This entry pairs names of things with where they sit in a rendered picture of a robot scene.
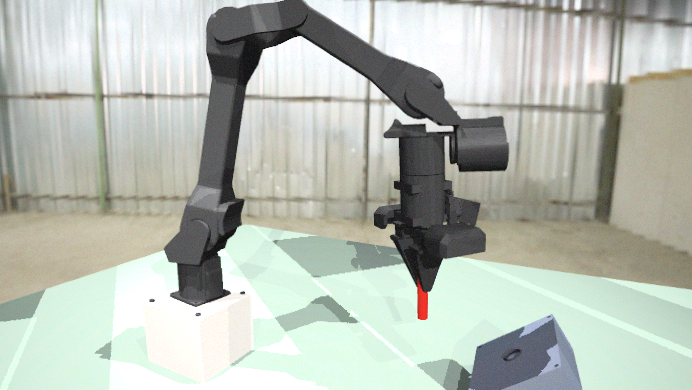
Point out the dark red peg with grey band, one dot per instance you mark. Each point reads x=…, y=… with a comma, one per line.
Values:
x=422, y=303

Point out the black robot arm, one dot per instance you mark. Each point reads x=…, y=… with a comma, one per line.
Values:
x=236, y=38

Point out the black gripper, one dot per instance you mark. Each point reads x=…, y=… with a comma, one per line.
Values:
x=422, y=207

